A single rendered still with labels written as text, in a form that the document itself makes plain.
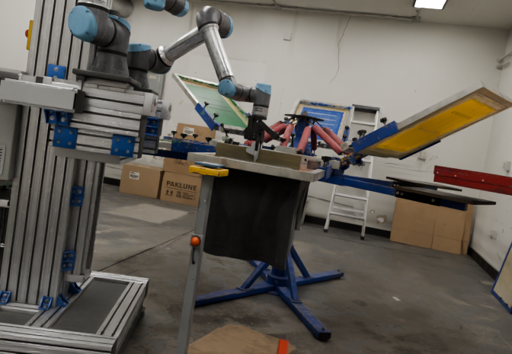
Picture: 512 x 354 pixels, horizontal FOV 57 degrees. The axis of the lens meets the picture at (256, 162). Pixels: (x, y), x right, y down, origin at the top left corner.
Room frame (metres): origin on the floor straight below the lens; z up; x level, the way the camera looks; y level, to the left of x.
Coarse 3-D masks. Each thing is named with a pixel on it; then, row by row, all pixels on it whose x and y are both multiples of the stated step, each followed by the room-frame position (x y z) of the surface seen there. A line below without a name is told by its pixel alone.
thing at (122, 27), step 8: (112, 16) 1.85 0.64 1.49; (120, 24) 1.86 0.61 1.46; (128, 24) 1.89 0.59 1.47; (120, 32) 1.85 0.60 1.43; (128, 32) 1.89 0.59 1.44; (112, 40) 1.83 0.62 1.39; (120, 40) 1.86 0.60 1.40; (128, 40) 1.90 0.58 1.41; (104, 48) 1.85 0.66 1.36; (112, 48) 1.85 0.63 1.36; (120, 48) 1.87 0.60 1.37
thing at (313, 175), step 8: (192, 152) 2.15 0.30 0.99; (200, 152) 2.27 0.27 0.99; (208, 152) 2.39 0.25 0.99; (192, 160) 2.12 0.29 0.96; (200, 160) 2.11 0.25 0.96; (208, 160) 2.10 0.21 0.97; (216, 160) 2.09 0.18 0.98; (224, 160) 2.08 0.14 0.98; (232, 160) 2.07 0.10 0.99; (240, 168) 2.06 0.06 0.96; (248, 168) 2.06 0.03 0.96; (256, 168) 2.05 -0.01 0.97; (264, 168) 2.04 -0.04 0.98; (272, 168) 2.03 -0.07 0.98; (280, 168) 2.02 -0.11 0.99; (304, 168) 2.75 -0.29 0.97; (280, 176) 2.02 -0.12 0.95; (288, 176) 2.01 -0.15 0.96; (296, 176) 2.01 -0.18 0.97; (304, 176) 2.00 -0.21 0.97; (312, 176) 1.99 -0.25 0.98; (320, 176) 2.26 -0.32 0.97
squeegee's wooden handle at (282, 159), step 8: (224, 144) 2.21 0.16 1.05; (216, 152) 2.22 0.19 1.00; (224, 152) 2.21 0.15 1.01; (232, 152) 2.20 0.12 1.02; (240, 152) 2.19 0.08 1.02; (264, 152) 2.17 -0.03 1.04; (272, 152) 2.16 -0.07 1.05; (280, 152) 2.15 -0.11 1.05; (248, 160) 2.18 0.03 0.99; (256, 160) 2.17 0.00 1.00; (264, 160) 2.16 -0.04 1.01; (272, 160) 2.16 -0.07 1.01; (280, 160) 2.15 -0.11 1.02; (288, 160) 2.14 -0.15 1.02; (296, 160) 2.13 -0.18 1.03; (296, 168) 2.13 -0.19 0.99
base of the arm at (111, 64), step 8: (96, 56) 1.87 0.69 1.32; (104, 56) 1.85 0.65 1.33; (112, 56) 1.85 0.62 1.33; (120, 56) 1.87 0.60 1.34; (96, 64) 1.86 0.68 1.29; (104, 64) 1.84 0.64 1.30; (112, 64) 1.84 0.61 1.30; (120, 64) 1.87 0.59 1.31; (104, 72) 1.83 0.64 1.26; (112, 72) 1.84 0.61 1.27; (120, 72) 1.86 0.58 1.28; (128, 72) 1.91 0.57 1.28
